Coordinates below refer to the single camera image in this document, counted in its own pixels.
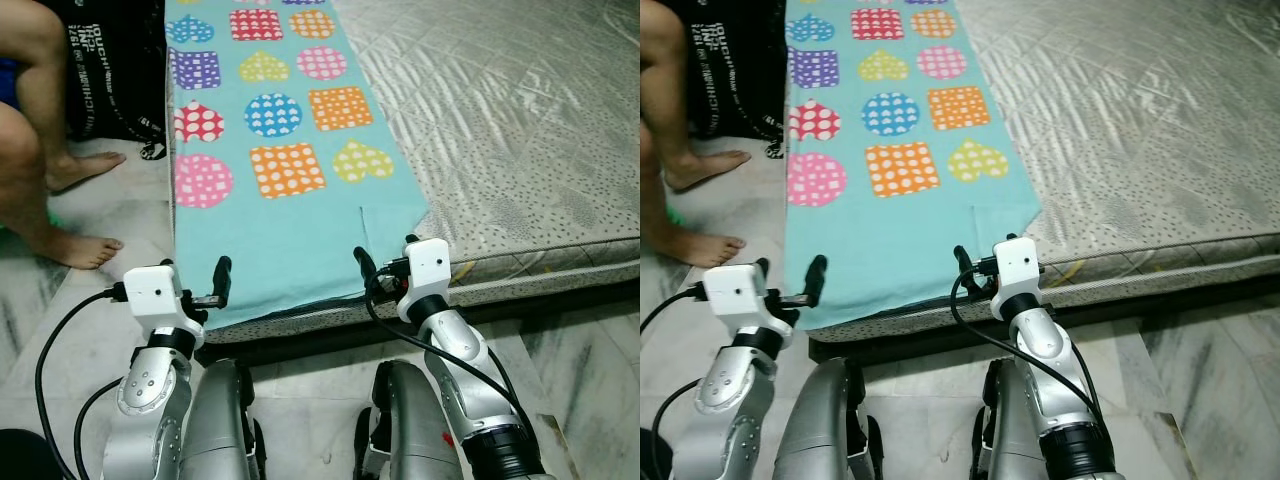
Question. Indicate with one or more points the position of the black bag white print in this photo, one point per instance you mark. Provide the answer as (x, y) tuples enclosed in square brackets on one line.
[(740, 70), (115, 70)]

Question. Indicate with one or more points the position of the dark bed base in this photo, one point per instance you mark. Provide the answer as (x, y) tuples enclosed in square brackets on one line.
[(560, 300), (1200, 295)]

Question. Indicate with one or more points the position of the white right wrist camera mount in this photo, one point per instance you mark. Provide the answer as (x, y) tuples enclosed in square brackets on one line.
[(1018, 268), (428, 270)]

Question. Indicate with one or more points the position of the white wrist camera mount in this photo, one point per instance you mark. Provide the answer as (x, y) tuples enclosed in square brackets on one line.
[(1018, 268), (155, 295), (428, 270), (735, 293)]

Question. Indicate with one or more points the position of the grey quilted mattress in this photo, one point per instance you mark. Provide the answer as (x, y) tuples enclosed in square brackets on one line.
[(520, 110), (1140, 110)]

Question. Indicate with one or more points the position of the silver left robot leg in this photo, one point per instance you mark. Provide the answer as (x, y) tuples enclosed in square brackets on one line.
[(825, 430), (220, 430)]

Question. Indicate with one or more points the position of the silver right robot leg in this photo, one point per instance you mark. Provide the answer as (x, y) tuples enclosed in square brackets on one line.
[(410, 430), (1010, 430)]

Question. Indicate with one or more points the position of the teal patterned towel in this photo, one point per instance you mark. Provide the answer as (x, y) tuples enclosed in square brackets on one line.
[(300, 240), (920, 240)]

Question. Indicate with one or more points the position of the silver robot leg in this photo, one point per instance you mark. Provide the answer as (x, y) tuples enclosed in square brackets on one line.
[(825, 430), (1010, 430), (410, 430), (220, 430)]

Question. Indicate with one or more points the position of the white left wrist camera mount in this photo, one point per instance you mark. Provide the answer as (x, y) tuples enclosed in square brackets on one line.
[(735, 293), (155, 295)]

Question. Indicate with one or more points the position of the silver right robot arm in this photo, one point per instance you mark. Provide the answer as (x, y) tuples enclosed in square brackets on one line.
[(455, 350), (1040, 350)]

